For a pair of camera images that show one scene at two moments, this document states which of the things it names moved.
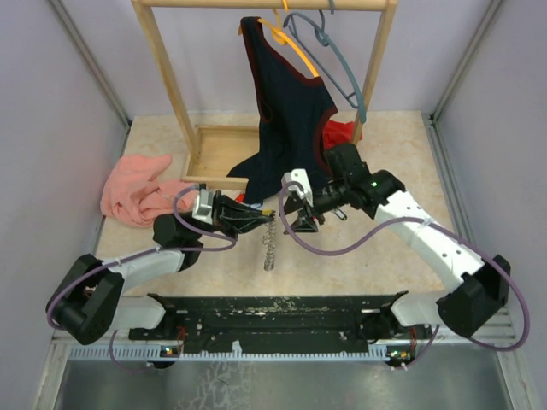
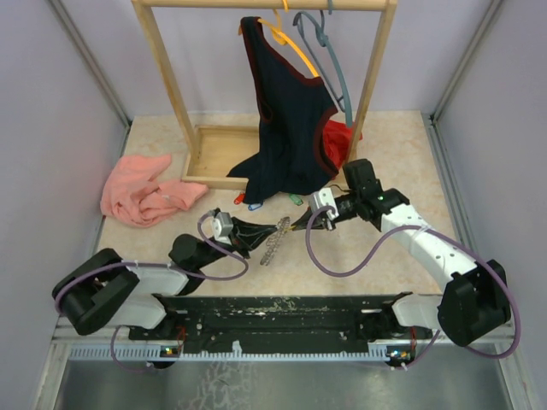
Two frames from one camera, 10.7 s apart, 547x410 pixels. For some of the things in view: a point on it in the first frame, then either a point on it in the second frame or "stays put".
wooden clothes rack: (211, 154) stays put
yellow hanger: (282, 38) stays put
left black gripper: (236, 217) to (245, 235)
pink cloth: (133, 195) stays put
